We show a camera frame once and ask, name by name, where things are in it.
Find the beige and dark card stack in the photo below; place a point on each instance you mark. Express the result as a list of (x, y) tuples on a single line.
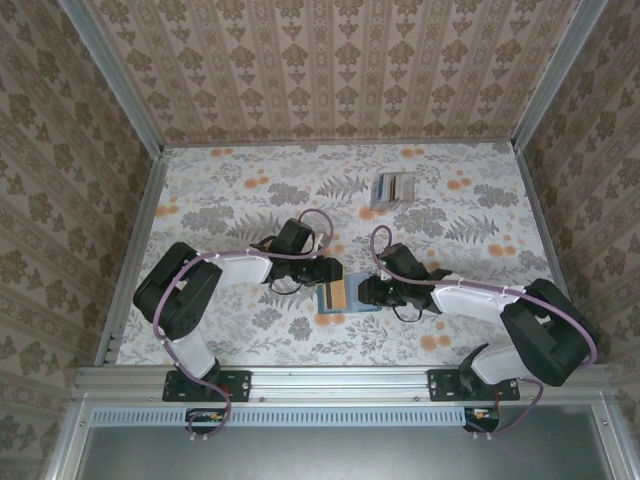
[(396, 188)]

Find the black controller board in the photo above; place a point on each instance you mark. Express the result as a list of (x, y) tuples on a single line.
[(205, 425), (482, 424)]

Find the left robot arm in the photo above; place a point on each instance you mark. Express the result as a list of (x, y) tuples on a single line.
[(175, 295)]

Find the blue-edged card stack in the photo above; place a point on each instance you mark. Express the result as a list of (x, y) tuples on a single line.
[(381, 190)]

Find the aluminium front rail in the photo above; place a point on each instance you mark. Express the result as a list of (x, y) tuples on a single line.
[(340, 382)]

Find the clear acrylic card holder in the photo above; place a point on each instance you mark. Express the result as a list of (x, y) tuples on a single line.
[(409, 192)]

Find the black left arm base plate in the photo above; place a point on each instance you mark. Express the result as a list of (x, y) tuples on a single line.
[(235, 385)]

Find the aluminium frame post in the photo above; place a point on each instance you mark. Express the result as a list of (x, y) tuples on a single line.
[(555, 75), (112, 75)]

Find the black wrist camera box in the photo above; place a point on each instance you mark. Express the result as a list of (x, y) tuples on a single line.
[(405, 262), (295, 235)]

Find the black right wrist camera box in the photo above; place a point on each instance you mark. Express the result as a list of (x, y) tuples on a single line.
[(405, 262)]

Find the grey metal panel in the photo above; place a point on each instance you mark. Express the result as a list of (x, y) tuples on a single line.
[(340, 455)]

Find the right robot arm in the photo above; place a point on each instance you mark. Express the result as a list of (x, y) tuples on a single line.
[(550, 330)]

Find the tan card with dark stripe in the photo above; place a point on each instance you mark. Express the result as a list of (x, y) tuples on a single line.
[(337, 295)]

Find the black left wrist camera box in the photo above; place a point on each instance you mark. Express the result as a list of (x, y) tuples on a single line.
[(295, 235)]

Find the aluminium side rail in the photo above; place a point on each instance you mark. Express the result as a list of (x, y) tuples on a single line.
[(552, 255), (132, 255)]

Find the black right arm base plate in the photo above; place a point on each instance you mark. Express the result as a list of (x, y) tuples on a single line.
[(445, 385)]

